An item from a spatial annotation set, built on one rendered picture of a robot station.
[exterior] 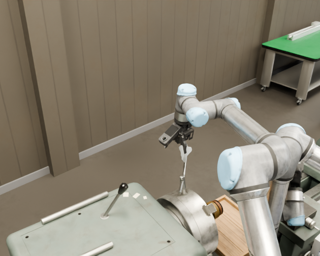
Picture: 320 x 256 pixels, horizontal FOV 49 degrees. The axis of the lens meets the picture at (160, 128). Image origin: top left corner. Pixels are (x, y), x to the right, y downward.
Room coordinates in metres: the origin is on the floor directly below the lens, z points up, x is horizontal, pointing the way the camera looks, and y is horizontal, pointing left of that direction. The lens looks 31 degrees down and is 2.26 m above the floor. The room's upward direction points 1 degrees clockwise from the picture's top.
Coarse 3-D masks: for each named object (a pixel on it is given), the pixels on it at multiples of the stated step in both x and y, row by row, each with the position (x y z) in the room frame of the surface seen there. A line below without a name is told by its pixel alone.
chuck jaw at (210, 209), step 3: (210, 204) 1.15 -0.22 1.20; (204, 207) 1.11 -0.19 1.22; (207, 207) 1.12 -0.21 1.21; (210, 207) 1.13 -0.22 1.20; (213, 207) 1.14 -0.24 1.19; (204, 210) 1.10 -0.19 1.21; (207, 210) 1.11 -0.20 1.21; (210, 210) 1.12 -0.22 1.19; (213, 210) 1.12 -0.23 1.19; (216, 210) 1.13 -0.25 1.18; (207, 213) 1.09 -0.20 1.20; (210, 213) 1.10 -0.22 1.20; (213, 213) 1.18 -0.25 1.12
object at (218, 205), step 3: (210, 201) 1.26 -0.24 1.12; (213, 201) 1.26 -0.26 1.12; (216, 201) 1.26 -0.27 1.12; (207, 204) 1.23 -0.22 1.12; (213, 204) 1.23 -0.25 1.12; (216, 204) 1.24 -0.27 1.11; (219, 204) 1.24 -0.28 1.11; (216, 207) 1.22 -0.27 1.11; (219, 207) 1.23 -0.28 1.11; (222, 207) 1.24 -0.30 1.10; (219, 210) 1.22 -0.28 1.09; (222, 210) 1.23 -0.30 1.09; (216, 213) 1.20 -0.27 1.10; (219, 213) 1.21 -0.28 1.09; (213, 216) 1.19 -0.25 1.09; (216, 216) 1.20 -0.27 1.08
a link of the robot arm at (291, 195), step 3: (288, 192) 1.24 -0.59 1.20; (291, 192) 1.23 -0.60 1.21; (294, 192) 1.23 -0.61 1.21; (297, 192) 1.22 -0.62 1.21; (300, 192) 1.23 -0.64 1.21; (288, 195) 1.23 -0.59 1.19; (291, 195) 1.22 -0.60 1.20; (294, 195) 1.22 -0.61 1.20; (297, 195) 1.21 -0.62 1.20; (300, 195) 1.22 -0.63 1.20; (288, 198) 1.22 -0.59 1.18; (291, 198) 1.21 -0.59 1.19; (294, 198) 1.21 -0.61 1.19; (297, 198) 1.20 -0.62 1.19; (300, 198) 1.21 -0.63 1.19; (303, 198) 1.22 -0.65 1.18
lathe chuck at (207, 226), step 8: (176, 192) 1.20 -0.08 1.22; (192, 192) 1.18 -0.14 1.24; (184, 200) 1.13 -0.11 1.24; (192, 200) 1.13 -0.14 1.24; (200, 200) 1.14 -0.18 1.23; (192, 208) 1.09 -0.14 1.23; (200, 208) 1.10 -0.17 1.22; (200, 216) 1.07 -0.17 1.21; (200, 224) 1.04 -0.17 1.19; (208, 224) 1.06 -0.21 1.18; (200, 232) 1.02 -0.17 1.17; (208, 232) 1.03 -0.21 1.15; (216, 232) 1.05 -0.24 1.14; (208, 240) 1.02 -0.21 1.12; (216, 240) 1.04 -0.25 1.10; (208, 248) 1.02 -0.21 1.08
